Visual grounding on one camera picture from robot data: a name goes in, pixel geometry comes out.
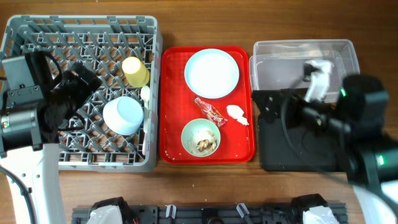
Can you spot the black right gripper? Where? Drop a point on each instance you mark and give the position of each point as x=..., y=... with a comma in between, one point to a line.
x=278, y=99

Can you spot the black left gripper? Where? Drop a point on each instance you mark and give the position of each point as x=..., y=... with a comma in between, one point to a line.
x=68, y=78

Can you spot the light blue bowl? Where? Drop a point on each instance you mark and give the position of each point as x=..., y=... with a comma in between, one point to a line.
x=123, y=115

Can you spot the yellow plastic cup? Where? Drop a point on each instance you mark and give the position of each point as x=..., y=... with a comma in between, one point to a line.
x=136, y=73

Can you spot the white plastic spoon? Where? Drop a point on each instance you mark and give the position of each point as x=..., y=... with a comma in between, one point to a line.
x=145, y=96

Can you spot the green bowl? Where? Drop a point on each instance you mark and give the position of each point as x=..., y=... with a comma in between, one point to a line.
x=195, y=125

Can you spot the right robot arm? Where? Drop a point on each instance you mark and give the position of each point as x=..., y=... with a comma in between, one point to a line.
x=367, y=155

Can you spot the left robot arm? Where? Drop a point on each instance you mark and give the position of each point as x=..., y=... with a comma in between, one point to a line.
x=29, y=141

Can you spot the black waste tray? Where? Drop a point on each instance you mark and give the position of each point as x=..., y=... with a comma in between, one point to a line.
x=311, y=149

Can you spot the grey dishwasher rack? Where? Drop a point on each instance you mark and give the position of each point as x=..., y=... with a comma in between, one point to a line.
x=100, y=43

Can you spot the clear plastic bin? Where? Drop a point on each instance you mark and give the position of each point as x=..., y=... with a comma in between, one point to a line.
x=275, y=64

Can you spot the crumpled white tissue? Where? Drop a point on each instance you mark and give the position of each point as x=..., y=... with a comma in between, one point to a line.
x=237, y=113

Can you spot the red snack wrapper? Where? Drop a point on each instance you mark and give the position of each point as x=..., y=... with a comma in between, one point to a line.
x=211, y=112

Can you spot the light blue plate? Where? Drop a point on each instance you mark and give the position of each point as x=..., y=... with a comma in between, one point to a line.
x=211, y=73

